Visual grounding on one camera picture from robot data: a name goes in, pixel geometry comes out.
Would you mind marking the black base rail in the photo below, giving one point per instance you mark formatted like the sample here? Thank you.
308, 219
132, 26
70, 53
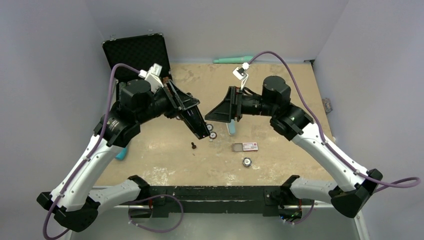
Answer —
267, 201

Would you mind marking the grey poker chip front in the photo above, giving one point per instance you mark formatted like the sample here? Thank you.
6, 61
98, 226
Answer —
247, 162

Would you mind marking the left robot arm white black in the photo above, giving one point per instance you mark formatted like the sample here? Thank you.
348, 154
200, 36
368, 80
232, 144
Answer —
73, 203

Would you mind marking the mint green marker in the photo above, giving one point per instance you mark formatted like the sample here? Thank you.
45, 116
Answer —
233, 60

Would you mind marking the light blue stapler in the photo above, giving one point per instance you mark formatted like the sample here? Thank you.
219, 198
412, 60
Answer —
231, 127

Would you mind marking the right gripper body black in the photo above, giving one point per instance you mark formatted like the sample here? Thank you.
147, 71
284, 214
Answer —
239, 107

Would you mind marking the black poker chip case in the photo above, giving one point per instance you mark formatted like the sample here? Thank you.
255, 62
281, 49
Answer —
139, 52

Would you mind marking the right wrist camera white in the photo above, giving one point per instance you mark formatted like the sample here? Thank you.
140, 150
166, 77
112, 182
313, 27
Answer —
241, 74

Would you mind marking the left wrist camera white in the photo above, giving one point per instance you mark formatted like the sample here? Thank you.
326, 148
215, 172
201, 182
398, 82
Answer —
152, 76

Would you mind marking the blue handled tool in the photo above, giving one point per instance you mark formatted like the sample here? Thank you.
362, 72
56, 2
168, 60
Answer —
122, 154

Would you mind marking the black stapler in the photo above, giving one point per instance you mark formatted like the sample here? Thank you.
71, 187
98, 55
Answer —
194, 120

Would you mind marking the red staple box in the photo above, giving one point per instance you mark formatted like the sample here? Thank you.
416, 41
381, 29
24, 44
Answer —
245, 147

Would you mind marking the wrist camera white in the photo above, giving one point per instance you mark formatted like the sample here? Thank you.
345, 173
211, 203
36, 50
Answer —
152, 76
241, 74

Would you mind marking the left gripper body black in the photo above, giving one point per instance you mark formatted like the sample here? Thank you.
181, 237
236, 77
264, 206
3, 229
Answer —
171, 106

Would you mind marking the orange black poker chip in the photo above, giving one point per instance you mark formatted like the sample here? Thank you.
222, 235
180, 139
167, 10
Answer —
213, 135

